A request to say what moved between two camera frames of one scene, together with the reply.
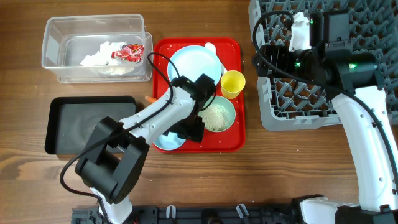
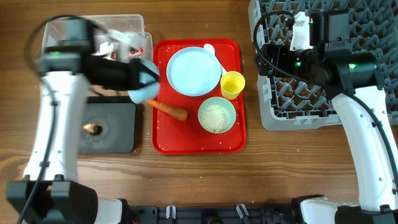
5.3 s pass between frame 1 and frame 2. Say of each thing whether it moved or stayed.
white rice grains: stayed
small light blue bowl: moved
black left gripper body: moved
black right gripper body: stayed
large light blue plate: stayed
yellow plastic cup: stayed
